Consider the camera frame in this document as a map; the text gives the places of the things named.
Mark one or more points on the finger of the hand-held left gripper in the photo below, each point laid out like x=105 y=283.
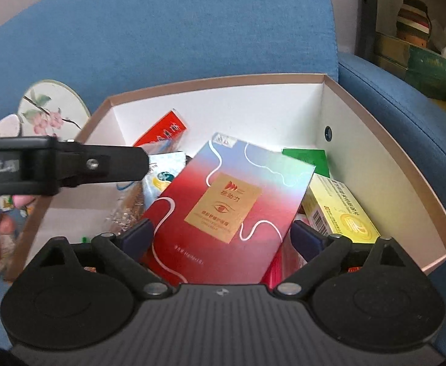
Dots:
x=108 y=164

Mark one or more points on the blue fabric sofa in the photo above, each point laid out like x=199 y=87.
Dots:
x=207 y=26

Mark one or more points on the round floral hand fan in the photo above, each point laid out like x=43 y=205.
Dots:
x=47 y=99

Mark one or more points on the small red box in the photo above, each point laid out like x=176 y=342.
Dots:
x=278 y=274

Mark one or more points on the olive green box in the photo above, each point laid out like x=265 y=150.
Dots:
x=392 y=55

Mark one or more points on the red label plastic bag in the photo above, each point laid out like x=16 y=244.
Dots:
x=162 y=127

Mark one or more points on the yellow medicine box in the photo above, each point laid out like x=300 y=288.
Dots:
x=344 y=213

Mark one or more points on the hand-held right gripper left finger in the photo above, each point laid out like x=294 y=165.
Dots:
x=139 y=236

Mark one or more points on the large red gradient box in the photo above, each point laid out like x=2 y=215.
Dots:
x=192 y=244

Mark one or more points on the flat green box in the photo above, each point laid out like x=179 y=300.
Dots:
x=308 y=160

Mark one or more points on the small floral oval fan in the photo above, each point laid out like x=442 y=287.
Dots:
x=2 y=127

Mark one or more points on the black metal shelf rack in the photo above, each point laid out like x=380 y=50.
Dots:
x=369 y=7

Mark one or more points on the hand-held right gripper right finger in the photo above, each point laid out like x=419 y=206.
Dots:
x=306 y=241

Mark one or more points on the white-lined cardboard box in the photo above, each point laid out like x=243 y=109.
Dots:
x=264 y=114

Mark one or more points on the light green patterned box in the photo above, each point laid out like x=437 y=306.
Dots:
x=430 y=72

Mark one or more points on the white hand cream tube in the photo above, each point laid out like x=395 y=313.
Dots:
x=162 y=179

